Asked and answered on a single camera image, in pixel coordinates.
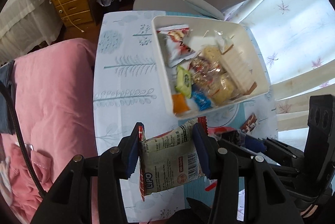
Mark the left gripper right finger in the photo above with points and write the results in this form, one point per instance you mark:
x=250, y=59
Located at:
x=266, y=198

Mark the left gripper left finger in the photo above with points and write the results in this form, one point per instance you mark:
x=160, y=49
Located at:
x=69, y=198

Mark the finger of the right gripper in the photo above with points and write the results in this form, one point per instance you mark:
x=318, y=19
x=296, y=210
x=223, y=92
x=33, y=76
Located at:
x=231, y=136
x=254, y=144

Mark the small brown chocolate packet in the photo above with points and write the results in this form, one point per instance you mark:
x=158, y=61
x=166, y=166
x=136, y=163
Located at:
x=249, y=125

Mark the blue foil snack packet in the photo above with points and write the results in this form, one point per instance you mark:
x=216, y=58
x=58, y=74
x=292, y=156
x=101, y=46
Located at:
x=201, y=100

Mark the clear bag pale cake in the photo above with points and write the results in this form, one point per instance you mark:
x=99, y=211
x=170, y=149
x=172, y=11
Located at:
x=222, y=88

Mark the wafer biscuit pack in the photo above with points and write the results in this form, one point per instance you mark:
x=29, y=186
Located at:
x=232, y=61

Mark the Lipo red white snack packet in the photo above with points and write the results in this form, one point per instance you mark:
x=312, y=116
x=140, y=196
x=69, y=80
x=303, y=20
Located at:
x=169, y=160

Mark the nut brittle clear packet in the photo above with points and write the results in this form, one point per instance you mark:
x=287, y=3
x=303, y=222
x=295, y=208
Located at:
x=203, y=71

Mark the green snack packet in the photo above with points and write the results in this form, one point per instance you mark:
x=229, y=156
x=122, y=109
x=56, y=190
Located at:
x=183, y=82

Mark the dark date cake red-strip packet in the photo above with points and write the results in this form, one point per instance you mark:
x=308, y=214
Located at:
x=217, y=132

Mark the orange snack packet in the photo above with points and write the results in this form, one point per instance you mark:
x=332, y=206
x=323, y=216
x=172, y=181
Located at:
x=179, y=104

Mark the white plastic storage bin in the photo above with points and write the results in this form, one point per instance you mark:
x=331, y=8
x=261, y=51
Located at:
x=201, y=35

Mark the dark blue clothing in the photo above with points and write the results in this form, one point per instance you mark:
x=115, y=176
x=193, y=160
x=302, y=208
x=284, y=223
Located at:
x=6, y=93

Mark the white leaf-print bedsheet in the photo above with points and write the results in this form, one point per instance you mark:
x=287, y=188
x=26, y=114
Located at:
x=127, y=78

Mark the red white jujube snack bag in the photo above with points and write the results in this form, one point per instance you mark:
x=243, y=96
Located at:
x=174, y=38

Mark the pink quilted blanket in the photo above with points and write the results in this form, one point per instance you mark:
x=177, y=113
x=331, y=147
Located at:
x=53, y=90

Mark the white floral curtain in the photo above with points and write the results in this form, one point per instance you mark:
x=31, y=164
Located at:
x=296, y=40

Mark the white lace-covered furniture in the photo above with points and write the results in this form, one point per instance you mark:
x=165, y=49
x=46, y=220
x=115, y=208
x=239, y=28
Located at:
x=25, y=24

